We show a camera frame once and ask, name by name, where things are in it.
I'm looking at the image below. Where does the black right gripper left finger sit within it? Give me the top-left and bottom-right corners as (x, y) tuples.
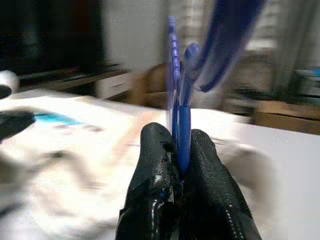
(116, 122), (181, 240)

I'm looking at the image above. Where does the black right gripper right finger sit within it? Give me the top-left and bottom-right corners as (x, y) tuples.
(181, 128), (262, 240)

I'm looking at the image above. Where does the purple plastic clothes hanger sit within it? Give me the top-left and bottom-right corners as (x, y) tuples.
(166, 0), (266, 181)

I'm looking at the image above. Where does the large white table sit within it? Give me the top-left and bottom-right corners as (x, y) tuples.
(0, 87), (320, 240)

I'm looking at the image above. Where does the white shirt teal print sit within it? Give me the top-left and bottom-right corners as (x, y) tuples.
(0, 91), (176, 240)

